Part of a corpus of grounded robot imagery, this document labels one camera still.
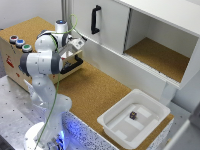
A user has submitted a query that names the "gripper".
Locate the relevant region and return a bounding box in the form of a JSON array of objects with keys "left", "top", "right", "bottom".
[{"left": 68, "top": 36, "right": 85, "bottom": 51}]

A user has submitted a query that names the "purple block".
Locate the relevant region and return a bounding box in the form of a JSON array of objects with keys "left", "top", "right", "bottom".
[{"left": 129, "top": 111, "right": 138, "bottom": 120}]

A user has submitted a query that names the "wooden drawer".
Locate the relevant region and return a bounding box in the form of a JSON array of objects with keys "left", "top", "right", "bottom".
[{"left": 53, "top": 47, "right": 85, "bottom": 83}]

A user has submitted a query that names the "white sliding door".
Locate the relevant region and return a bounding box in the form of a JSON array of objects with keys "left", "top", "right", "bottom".
[{"left": 73, "top": 0, "right": 131, "bottom": 56}]

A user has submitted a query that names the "green button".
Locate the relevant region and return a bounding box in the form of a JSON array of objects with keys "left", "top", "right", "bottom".
[{"left": 21, "top": 43, "right": 34, "bottom": 54}]

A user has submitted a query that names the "blue button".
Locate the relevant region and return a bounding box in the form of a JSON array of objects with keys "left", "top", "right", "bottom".
[{"left": 15, "top": 38, "right": 26, "bottom": 49}]

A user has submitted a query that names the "red button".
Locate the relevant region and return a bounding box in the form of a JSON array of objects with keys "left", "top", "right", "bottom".
[{"left": 9, "top": 34, "right": 19, "bottom": 45}]

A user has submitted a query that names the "white cabinet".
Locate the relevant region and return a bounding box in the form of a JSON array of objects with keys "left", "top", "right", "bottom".
[{"left": 71, "top": 0, "right": 200, "bottom": 108}]

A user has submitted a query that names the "white plastic box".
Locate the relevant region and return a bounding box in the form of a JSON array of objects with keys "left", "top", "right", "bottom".
[{"left": 96, "top": 88, "right": 172, "bottom": 150}]

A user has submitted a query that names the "black drawer handle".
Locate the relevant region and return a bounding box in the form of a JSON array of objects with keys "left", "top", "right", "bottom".
[{"left": 59, "top": 54, "right": 85, "bottom": 75}]

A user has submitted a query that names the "black door handle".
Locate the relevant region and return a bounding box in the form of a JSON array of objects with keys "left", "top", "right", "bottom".
[{"left": 90, "top": 4, "right": 102, "bottom": 35}]

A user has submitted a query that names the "green cable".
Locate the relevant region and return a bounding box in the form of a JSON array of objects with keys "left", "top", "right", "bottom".
[{"left": 33, "top": 13, "right": 85, "bottom": 150}]

